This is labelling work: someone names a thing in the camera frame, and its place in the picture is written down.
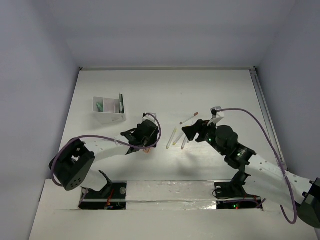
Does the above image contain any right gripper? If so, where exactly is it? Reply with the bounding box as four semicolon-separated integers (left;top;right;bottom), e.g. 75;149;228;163
182;117;226;156

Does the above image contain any yellow marker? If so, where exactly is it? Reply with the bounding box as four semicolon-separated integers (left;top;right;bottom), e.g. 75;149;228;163
172;131;184;146

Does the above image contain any pink white marker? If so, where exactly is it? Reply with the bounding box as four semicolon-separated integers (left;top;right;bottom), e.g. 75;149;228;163
180;136;188;150

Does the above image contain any orange correction tape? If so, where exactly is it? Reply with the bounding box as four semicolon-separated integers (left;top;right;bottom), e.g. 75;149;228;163
143;148;151;153

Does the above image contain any brown white marker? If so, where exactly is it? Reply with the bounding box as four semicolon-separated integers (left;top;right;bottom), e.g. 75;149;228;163
179;112;199;125

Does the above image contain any yellow-green highlighter pen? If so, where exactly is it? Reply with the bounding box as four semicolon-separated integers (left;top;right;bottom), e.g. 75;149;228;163
166;127;177;150

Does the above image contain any green ink pen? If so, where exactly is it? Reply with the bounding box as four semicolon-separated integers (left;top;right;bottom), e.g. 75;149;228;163
119;93;125;114

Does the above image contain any green correction tape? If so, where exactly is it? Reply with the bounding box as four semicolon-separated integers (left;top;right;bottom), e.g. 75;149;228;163
96;102;104;113

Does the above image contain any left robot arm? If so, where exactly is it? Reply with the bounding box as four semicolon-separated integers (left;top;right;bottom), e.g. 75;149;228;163
49;116;162;198

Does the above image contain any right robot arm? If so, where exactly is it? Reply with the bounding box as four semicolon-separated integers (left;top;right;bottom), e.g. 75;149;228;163
182;120;320;229

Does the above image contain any white divided container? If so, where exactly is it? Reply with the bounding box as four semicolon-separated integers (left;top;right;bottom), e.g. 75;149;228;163
92;94;127;125

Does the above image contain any white foam front board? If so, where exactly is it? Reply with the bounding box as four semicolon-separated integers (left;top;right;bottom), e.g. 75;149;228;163
30;180;317;240

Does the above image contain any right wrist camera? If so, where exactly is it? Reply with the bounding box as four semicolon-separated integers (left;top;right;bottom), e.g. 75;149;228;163
209;106;225;125

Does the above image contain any aluminium side rail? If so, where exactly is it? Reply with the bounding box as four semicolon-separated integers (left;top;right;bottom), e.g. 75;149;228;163
249;68;288;171

